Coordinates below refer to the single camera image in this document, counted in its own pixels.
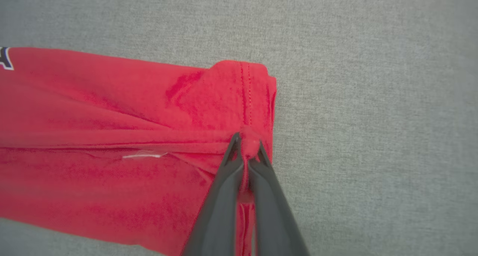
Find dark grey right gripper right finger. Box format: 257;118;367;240
248;140;311;256

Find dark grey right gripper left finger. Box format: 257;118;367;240
181;132;246;256

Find red basketball jersey white sleeves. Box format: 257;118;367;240
0;47;277;256

